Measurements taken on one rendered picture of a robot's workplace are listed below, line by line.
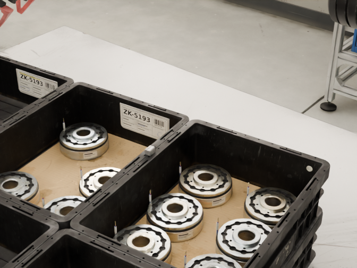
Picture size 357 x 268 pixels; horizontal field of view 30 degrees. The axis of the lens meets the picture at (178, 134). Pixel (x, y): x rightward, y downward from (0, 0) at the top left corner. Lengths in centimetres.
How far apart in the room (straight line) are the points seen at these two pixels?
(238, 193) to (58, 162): 38
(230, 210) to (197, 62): 247
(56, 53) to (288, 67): 179
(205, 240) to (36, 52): 117
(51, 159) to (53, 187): 10
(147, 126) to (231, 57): 238
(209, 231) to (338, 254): 31
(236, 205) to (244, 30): 290
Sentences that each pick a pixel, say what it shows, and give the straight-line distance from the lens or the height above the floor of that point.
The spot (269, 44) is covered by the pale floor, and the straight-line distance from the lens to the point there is 394.
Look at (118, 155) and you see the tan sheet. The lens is 142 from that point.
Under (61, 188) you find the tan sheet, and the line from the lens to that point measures 134.
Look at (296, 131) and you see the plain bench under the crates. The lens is 177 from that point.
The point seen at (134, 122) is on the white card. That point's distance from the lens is 143.
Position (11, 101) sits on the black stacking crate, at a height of 83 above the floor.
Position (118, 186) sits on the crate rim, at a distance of 116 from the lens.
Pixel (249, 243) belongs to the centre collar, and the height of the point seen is 87.
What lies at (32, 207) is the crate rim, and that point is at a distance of 114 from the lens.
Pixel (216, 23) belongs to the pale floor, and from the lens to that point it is 419.
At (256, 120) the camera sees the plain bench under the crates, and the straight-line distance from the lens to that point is 180.
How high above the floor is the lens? 162
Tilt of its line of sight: 32 degrees down
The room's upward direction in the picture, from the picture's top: straight up
